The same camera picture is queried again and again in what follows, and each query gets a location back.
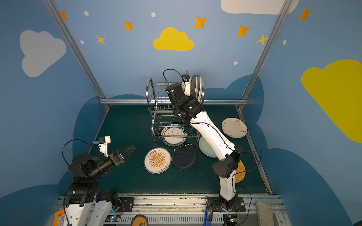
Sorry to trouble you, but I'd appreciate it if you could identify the orange woven plate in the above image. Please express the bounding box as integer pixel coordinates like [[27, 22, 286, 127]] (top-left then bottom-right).
[[235, 161, 246, 183]]

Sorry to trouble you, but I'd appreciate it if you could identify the white red-berry plate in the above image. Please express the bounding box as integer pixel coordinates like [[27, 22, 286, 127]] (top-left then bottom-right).
[[222, 118, 248, 138]]

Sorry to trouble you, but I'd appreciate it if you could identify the orange sunburst plate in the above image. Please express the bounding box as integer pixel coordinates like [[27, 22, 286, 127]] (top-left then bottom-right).
[[144, 147, 172, 174], [199, 76, 205, 104]]

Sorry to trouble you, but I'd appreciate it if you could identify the white cloud motif plate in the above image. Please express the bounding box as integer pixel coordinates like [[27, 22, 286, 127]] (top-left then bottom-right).
[[195, 75, 202, 99]]

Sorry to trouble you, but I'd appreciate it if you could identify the stainless steel dish rack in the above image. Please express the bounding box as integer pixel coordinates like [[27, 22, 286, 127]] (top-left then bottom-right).
[[146, 78, 203, 138]]

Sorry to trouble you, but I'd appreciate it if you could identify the orange green box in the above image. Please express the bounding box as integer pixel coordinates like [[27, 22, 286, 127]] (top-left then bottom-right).
[[54, 209, 66, 226]]

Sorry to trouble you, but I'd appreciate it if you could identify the round black orange logo disc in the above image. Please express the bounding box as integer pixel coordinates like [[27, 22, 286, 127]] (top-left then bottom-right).
[[131, 214, 149, 226]]

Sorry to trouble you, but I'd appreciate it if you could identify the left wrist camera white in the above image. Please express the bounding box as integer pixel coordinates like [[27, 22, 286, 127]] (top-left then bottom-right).
[[93, 136, 111, 157]]

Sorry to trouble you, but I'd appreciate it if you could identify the grey block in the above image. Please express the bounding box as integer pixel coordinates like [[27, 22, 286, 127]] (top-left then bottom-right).
[[255, 201, 275, 226]]

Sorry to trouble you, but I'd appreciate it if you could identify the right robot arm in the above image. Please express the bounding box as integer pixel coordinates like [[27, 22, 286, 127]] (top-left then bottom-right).
[[166, 83, 240, 211]]

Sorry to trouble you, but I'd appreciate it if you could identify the dark blue speckled plate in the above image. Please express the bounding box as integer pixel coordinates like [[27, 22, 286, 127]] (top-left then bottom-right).
[[172, 144, 198, 170]]

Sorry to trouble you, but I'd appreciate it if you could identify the plain pale green plate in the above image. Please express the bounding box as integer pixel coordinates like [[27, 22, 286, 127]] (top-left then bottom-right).
[[190, 75, 198, 94]]

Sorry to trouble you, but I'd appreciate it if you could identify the blue handled tool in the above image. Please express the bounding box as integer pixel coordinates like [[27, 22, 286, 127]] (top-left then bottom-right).
[[203, 204, 214, 226]]

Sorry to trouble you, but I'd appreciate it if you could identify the orange sunburst plate flat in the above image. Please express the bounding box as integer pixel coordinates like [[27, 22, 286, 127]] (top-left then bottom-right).
[[144, 147, 172, 174]]

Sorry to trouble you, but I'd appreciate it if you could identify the light green flower plate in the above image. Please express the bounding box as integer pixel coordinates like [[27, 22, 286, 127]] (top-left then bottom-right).
[[199, 137, 217, 158]]

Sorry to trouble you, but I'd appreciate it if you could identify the green rim lettered plate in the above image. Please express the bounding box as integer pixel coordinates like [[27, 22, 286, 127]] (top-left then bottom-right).
[[161, 123, 188, 147]]

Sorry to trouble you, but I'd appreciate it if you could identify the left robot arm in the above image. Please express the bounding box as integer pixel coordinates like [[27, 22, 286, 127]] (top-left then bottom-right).
[[63, 146, 135, 226]]

